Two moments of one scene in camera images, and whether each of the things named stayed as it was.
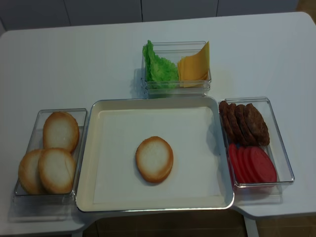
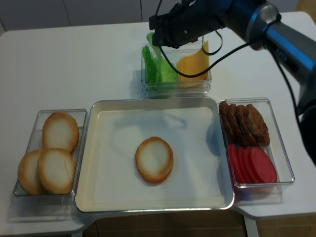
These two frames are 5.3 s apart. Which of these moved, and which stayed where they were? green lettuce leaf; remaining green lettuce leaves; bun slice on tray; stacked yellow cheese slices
Moved: green lettuce leaf
Stayed: remaining green lettuce leaves; bun slice on tray; stacked yellow cheese slices
